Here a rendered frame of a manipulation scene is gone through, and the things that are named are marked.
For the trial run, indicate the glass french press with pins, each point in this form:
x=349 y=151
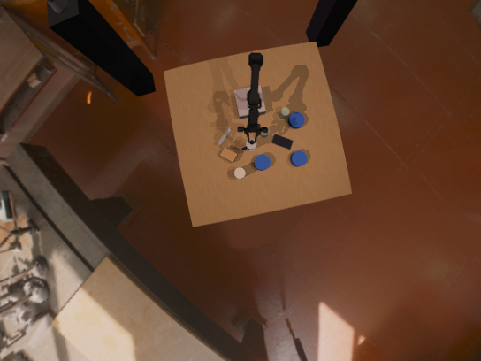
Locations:
x=251 y=145

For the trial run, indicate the dark blue short cylinder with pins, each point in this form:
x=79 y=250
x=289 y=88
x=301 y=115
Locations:
x=298 y=158
x=262 y=162
x=296 y=120

